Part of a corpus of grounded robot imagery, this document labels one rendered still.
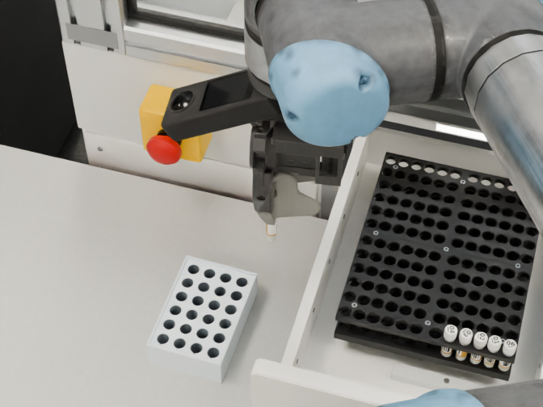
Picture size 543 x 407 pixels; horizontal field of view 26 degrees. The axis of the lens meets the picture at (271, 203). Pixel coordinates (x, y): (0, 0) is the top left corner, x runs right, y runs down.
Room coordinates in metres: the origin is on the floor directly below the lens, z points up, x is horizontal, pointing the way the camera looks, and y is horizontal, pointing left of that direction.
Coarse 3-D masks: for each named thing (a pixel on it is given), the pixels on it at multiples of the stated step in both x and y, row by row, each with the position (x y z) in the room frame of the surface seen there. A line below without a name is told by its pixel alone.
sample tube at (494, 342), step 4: (492, 336) 0.59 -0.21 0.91; (496, 336) 0.59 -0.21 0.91; (492, 340) 0.59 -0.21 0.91; (496, 340) 0.59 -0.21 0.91; (500, 340) 0.59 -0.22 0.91; (488, 344) 0.59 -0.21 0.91; (492, 344) 0.59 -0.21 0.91; (496, 344) 0.59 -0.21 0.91; (500, 344) 0.59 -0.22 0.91; (488, 348) 0.59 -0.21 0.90; (492, 348) 0.58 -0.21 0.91; (496, 348) 0.58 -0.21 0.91; (492, 352) 0.58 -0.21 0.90; (496, 352) 0.59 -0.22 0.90; (484, 360) 0.59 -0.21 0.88; (488, 360) 0.59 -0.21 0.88; (492, 360) 0.58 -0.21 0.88; (484, 364) 0.59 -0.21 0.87; (488, 364) 0.59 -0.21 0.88; (492, 364) 0.59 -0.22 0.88
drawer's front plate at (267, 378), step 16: (256, 368) 0.55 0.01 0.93; (272, 368) 0.55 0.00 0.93; (288, 368) 0.55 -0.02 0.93; (256, 384) 0.54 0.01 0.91; (272, 384) 0.54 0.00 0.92; (288, 384) 0.54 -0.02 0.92; (304, 384) 0.53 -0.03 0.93; (320, 384) 0.53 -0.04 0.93; (336, 384) 0.53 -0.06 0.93; (352, 384) 0.53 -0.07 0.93; (256, 400) 0.54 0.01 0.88; (272, 400) 0.54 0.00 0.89; (288, 400) 0.54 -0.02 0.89; (304, 400) 0.53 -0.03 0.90; (320, 400) 0.53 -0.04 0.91; (336, 400) 0.52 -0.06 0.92; (352, 400) 0.52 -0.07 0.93; (368, 400) 0.52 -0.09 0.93; (384, 400) 0.52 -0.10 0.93; (400, 400) 0.52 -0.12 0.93
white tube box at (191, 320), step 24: (192, 264) 0.76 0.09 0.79; (216, 264) 0.76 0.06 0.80; (192, 288) 0.73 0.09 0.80; (216, 288) 0.73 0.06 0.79; (240, 288) 0.73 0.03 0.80; (168, 312) 0.70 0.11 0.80; (192, 312) 0.70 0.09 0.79; (216, 312) 0.70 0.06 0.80; (240, 312) 0.70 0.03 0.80; (168, 336) 0.67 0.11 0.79; (192, 336) 0.67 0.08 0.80; (216, 336) 0.67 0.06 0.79; (168, 360) 0.65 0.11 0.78; (192, 360) 0.64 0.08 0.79; (216, 360) 0.64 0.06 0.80
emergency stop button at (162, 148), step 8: (160, 136) 0.86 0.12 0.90; (168, 136) 0.87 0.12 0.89; (152, 144) 0.86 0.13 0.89; (160, 144) 0.86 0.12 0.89; (168, 144) 0.86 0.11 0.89; (176, 144) 0.86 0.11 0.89; (152, 152) 0.86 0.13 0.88; (160, 152) 0.85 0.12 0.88; (168, 152) 0.85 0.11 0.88; (176, 152) 0.85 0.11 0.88; (160, 160) 0.85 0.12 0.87; (168, 160) 0.85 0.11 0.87; (176, 160) 0.85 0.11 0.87
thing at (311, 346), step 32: (384, 128) 0.88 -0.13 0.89; (352, 160) 0.83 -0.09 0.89; (448, 160) 0.85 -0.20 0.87; (480, 160) 0.84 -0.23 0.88; (352, 192) 0.81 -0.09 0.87; (352, 224) 0.79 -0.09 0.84; (320, 256) 0.70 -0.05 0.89; (352, 256) 0.74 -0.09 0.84; (320, 288) 0.67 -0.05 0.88; (320, 320) 0.66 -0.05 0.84; (288, 352) 0.59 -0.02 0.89; (320, 352) 0.62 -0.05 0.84; (352, 352) 0.62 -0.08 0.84; (384, 352) 0.62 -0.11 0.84; (384, 384) 0.59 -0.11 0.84
